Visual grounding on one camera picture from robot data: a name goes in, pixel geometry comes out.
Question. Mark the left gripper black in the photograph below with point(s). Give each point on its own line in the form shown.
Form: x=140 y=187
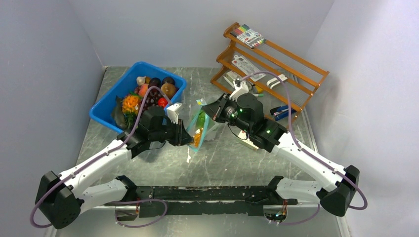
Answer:
x=181 y=137

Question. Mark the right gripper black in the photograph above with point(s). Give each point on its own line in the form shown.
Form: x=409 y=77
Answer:
x=215 y=109

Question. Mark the orange yellow corn piece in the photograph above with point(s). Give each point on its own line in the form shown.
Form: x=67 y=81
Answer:
x=197 y=137

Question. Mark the green napa cabbage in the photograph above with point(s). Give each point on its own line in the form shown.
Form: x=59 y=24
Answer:
x=201 y=119

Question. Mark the clear zip top bag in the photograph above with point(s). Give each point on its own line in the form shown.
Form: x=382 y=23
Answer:
x=210 y=128

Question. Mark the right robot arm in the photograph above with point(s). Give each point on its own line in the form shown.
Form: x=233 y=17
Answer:
x=333 y=185

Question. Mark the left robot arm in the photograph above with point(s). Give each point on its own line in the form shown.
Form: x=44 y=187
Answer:
x=62 y=197

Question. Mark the green white box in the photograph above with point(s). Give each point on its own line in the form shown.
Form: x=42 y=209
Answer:
x=230 y=77

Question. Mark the white paper box on table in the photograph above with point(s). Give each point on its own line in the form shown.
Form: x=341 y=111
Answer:
x=244 y=140

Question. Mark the red tomato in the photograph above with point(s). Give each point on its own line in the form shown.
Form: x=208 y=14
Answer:
x=162 y=102

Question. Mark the orange wooden shelf rack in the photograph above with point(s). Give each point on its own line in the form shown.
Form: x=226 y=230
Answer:
x=304 y=78

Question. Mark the dark plum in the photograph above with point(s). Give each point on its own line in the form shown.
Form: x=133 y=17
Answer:
x=169 y=80

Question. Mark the packaged item in blister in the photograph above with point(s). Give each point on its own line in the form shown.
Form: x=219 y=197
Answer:
x=247 y=67

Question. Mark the purple grapes bunch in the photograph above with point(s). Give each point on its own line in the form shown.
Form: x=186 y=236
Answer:
x=153 y=99

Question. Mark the dark mangosteen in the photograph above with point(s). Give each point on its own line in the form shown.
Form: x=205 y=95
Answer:
x=155 y=82

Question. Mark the orange carrot flower toy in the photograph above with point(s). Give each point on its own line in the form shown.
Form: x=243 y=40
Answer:
x=131 y=104

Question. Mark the white stapler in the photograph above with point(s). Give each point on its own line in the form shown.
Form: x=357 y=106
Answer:
x=275 y=82

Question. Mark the pink peach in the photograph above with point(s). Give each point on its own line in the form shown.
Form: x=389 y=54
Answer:
x=143 y=89

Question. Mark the blue stapler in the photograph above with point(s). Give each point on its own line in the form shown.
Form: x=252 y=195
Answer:
x=279 y=112

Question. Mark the garlic bulb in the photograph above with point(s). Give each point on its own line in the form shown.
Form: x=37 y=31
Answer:
x=140 y=80

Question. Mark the pack of coloured markers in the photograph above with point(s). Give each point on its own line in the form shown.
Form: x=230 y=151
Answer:
x=248 y=36

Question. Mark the blue plastic bin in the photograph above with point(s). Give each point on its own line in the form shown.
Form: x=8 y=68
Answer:
x=101 y=110

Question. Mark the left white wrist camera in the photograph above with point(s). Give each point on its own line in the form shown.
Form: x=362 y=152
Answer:
x=173 y=112

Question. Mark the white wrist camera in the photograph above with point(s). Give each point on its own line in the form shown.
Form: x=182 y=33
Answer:
x=173 y=112
x=240 y=89

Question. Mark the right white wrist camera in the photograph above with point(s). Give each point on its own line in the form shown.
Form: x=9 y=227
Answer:
x=240 y=89

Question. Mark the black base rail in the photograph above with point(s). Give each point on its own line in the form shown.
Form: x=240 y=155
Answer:
x=212 y=200

